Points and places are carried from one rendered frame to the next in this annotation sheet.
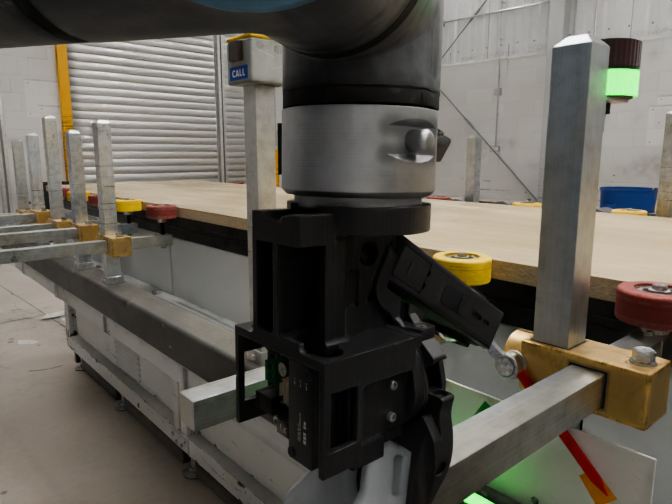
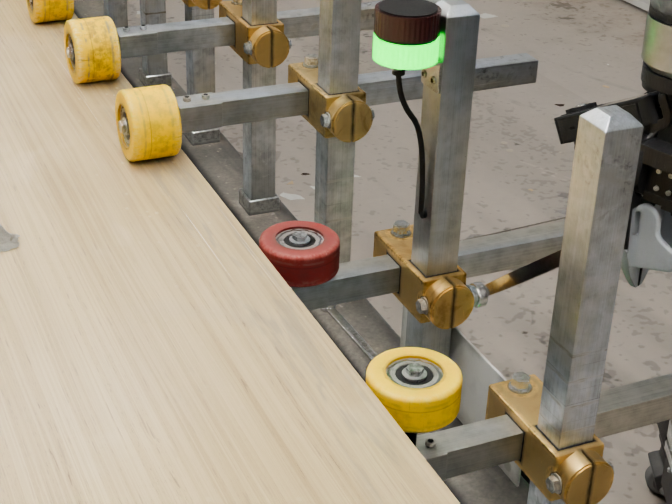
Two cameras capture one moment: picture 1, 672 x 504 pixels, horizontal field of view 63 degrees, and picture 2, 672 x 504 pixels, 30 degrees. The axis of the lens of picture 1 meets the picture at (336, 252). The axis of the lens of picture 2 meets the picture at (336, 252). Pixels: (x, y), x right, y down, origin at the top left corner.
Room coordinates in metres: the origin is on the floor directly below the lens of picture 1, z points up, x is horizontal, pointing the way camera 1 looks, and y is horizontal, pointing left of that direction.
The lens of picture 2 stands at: (1.59, 0.00, 1.49)
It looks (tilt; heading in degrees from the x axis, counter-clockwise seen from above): 29 degrees down; 196
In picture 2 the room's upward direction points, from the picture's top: 2 degrees clockwise
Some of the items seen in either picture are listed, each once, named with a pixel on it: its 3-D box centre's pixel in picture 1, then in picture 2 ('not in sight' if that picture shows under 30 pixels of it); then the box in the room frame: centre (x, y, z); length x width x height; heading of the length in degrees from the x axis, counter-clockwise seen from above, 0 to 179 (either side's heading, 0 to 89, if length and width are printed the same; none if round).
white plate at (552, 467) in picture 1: (509, 451); (459, 374); (0.51, -0.18, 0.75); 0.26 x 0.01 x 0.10; 41
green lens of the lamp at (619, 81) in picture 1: (602, 85); (405, 46); (0.53, -0.25, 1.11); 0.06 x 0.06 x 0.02
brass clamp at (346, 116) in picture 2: not in sight; (328, 100); (0.29, -0.39, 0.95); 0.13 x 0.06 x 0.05; 41
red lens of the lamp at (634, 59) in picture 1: (604, 57); (407, 20); (0.53, -0.25, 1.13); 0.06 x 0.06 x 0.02
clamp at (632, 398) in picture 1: (581, 371); (419, 277); (0.48, -0.23, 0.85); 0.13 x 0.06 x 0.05; 41
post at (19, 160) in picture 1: (22, 200); not in sight; (2.20, 1.26, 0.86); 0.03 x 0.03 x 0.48; 41
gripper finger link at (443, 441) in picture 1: (405, 435); not in sight; (0.26, -0.04, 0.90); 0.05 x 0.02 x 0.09; 41
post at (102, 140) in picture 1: (107, 212); not in sight; (1.44, 0.61, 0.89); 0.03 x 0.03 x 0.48; 41
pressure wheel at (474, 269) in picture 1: (460, 292); (410, 423); (0.74, -0.17, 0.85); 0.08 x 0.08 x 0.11
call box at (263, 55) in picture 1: (258, 64); not in sight; (0.88, 0.12, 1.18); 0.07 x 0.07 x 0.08; 41
